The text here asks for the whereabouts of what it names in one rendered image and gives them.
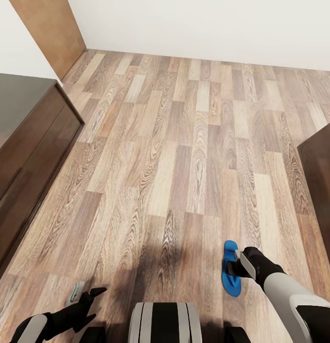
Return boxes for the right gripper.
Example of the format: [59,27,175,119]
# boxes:
[226,260,252,278]

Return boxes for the sandal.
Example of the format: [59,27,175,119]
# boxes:
[222,241,241,297]

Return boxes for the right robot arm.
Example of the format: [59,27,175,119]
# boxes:
[226,247,330,343]

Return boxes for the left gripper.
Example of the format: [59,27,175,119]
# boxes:
[63,287,107,333]

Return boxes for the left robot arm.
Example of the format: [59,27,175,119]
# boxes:
[10,280,107,343]

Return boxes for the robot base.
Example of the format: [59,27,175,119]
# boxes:
[80,326,251,343]

